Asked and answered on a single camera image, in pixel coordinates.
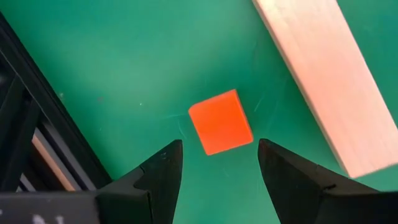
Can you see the orange cube block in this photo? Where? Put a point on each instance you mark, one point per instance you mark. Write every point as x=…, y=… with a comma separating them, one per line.
x=220, y=123

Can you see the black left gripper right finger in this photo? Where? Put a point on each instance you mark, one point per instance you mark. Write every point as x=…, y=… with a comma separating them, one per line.
x=304, y=193

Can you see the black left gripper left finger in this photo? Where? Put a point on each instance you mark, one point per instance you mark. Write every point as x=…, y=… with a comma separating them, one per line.
x=155, y=186

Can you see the black aluminium table frame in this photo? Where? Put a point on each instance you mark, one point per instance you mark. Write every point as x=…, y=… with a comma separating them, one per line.
x=46, y=102

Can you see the long beige wooden block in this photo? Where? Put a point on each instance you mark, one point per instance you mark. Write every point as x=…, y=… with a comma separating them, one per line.
x=329, y=77

